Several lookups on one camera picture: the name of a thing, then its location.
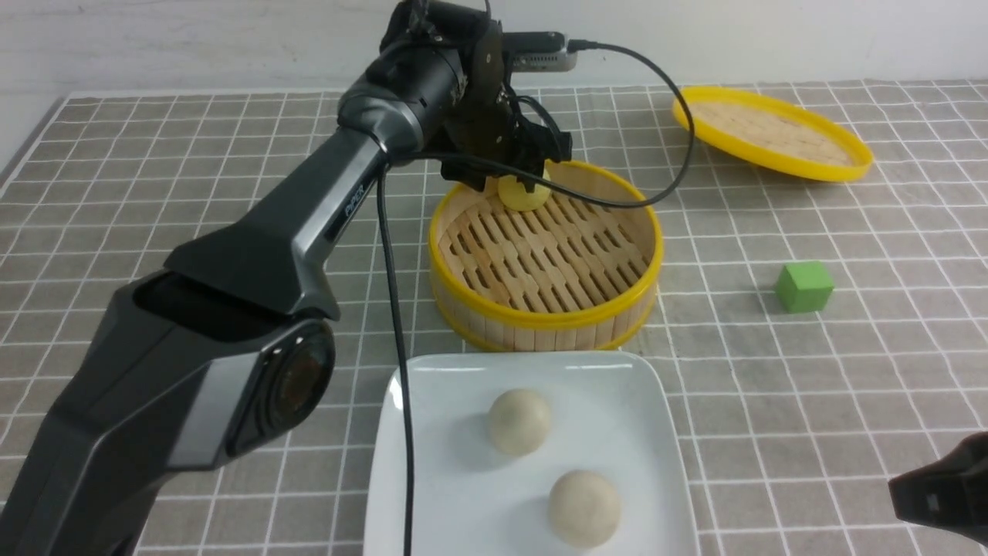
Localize yellow-rimmed bamboo steamer lid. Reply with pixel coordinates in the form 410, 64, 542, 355
672, 86, 875, 182

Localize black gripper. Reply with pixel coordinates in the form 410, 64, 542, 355
440, 20, 573, 194

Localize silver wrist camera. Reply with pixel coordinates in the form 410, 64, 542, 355
502, 32, 577, 73

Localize white square plate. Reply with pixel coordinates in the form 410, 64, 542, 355
408, 351, 701, 555

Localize green cube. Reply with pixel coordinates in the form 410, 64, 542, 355
775, 260, 835, 314

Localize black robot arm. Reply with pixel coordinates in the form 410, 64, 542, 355
2, 1, 575, 555

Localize yellow-rimmed bamboo steamer basket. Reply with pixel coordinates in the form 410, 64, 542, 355
428, 179, 664, 352

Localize white steamed bun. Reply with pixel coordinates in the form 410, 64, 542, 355
548, 470, 622, 549
487, 388, 553, 457

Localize grey checked tablecloth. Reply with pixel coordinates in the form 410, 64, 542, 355
1, 79, 987, 555

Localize yellow steamed bun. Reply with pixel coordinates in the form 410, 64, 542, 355
496, 175, 553, 212

